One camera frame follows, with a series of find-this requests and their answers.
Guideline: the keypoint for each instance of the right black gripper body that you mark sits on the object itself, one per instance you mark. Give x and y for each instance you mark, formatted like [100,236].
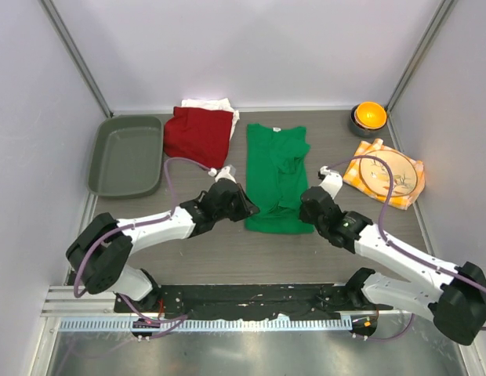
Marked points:
[305,216]

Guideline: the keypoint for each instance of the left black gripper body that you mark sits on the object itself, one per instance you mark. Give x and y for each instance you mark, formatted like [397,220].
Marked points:
[235,211]

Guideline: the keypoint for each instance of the green t shirt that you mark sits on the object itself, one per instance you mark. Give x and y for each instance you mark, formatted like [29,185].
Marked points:
[276,178]

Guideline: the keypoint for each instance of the floral ceramic plate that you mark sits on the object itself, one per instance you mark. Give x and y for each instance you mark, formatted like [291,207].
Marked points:
[389,166]

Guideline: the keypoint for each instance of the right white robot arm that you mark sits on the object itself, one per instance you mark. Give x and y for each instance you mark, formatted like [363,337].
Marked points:
[452,297]

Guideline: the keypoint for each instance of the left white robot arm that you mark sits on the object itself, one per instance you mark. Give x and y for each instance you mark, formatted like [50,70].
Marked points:
[100,254]

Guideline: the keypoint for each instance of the red folded t shirt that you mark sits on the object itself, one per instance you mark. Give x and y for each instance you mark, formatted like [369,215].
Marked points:
[199,135]

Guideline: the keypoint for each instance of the grey bowl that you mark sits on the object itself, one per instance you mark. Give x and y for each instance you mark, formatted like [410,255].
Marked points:
[357,130]

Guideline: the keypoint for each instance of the white folded t shirt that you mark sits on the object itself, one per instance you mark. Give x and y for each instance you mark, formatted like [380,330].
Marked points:
[215,104]

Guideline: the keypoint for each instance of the grey plastic tray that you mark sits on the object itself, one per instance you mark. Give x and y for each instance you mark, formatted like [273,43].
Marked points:
[126,157]

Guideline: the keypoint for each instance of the orange bowl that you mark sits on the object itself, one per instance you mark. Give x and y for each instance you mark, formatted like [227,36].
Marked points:
[370,115]

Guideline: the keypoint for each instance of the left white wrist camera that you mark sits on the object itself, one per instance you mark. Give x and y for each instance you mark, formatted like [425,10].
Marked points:
[227,172]

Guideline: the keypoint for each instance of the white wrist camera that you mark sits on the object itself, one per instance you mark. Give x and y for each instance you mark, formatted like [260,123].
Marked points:
[227,172]
[331,181]

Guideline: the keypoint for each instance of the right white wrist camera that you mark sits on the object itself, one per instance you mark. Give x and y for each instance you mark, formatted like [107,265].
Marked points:
[331,181]

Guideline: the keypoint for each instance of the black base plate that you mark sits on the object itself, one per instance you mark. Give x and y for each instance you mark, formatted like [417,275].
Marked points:
[256,302]

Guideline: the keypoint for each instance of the white slotted cable duct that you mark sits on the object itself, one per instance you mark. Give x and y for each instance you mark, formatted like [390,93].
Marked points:
[130,323]

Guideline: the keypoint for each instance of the right aluminium frame post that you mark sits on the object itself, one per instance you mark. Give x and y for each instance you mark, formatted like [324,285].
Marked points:
[432,30]

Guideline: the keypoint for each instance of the aluminium frame post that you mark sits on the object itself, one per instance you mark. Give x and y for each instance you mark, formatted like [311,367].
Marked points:
[69,44]
[432,30]

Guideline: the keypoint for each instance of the left aluminium frame post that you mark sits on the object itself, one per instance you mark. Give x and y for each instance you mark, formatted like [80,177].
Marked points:
[69,44]

